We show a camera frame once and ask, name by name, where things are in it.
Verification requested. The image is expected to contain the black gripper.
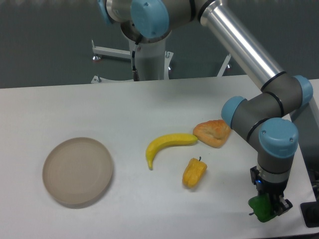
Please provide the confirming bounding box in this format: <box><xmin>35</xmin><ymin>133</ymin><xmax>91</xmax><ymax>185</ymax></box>
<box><xmin>250</xmin><ymin>166</ymin><xmax>293</xmax><ymax>216</ymax></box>

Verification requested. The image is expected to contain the green toy pepper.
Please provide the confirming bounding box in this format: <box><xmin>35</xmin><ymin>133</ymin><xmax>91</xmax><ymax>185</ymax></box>
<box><xmin>248</xmin><ymin>194</ymin><xmax>276</xmax><ymax>223</ymax></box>

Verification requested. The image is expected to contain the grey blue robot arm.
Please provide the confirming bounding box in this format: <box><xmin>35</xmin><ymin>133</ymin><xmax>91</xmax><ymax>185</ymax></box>
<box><xmin>97</xmin><ymin>0</ymin><xmax>313</xmax><ymax>217</ymax></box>

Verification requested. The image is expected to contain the yellow toy pepper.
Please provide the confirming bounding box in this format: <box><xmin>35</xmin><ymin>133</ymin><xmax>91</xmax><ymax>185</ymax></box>
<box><xmin>182</xmin><ymin>157</ymin><xmax>207</xmax><ymax>189</ymax></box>

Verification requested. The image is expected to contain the beige round plate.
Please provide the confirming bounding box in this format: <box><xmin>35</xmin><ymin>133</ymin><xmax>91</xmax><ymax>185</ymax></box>
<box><xmin>42</xmin><ymin>137</ymin><xmax>113</xmax><ymax>209</ymax></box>

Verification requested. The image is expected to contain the black device at table edge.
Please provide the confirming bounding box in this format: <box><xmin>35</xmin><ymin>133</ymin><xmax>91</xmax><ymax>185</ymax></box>
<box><xmin>300</xmin><ymin>202</ymin><xmax>319</xmax><ymax>228</ymax></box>

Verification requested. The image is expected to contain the toy pastry bread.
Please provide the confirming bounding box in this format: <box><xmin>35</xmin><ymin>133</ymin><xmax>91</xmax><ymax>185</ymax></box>
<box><xmin>193</xmin><ymin>119</ymin><xmax>231</xmax><ymax>148</ymax></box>

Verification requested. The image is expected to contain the yellow toy banana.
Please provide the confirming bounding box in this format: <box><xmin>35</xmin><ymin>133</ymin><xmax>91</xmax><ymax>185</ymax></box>
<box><xmin>145</xmin><ymin>133</ymin><xmax>198</xmax><ymax>170</ymax></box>

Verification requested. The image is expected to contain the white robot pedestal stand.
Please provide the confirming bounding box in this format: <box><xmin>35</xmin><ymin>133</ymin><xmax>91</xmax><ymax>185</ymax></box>
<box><xmin>92</xmin><ymin>22</ymin><xmax>232</xmax><ymax>81</ymax></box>

